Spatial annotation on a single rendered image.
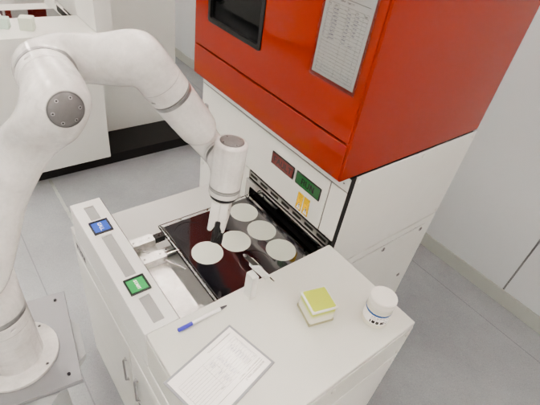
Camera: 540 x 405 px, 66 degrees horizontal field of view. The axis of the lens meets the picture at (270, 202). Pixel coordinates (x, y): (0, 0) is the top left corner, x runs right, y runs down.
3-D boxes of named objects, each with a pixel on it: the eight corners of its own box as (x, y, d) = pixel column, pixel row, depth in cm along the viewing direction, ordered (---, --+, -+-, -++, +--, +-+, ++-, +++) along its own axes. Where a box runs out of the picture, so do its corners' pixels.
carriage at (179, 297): (150, 243, 138) (149, 238, 136) (207, 324, 117) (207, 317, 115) (127, 252, 133) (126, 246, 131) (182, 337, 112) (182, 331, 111)
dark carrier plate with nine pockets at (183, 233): (247, 198, 157) (247, 197, 156) (307, 255, 137) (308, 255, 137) (164, 227, 138) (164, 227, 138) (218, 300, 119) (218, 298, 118)
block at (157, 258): (162, 255, 131) (161, 247, 129) (167, 261, 129) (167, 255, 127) (137, 264, 126) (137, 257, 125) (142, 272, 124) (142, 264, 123)
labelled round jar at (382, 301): (372, 303, 116) (382, 281, 110) (391, 321, 112) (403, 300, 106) (355, 314, 112) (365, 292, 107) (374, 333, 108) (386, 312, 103)
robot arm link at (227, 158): (202, 176, 110) (218, 196, 104) (207, 132, 102) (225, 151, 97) (230, 171, 115) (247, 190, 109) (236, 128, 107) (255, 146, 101)
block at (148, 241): (151, 239, 135) (150, 232, 133) (155, 245, 133) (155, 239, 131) (127, 247, 131) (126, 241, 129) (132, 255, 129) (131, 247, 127)
